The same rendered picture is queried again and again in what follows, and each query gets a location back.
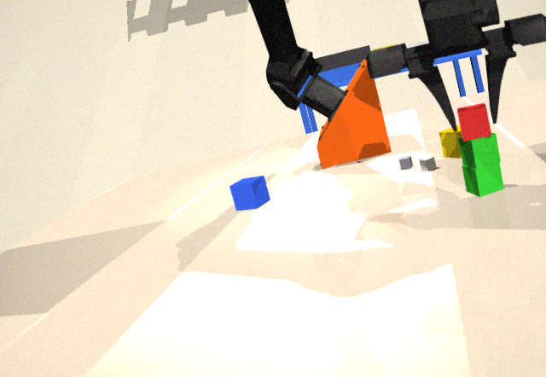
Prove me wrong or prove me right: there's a yellow block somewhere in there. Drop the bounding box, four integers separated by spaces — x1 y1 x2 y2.
439 125 462 159

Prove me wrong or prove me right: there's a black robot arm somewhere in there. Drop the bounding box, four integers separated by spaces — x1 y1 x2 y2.
248 0 500 122

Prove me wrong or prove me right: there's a green block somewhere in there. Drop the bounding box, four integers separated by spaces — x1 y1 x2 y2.
462 162 504 197
458 132 501 169

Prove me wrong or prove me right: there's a small white block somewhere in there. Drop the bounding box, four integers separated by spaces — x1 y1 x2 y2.
419 156 437 171

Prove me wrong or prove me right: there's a blue cube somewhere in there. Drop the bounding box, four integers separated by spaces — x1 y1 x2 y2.
229 176 270 211

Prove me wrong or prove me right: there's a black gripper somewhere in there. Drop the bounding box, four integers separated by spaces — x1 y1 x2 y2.
366 13 546 132

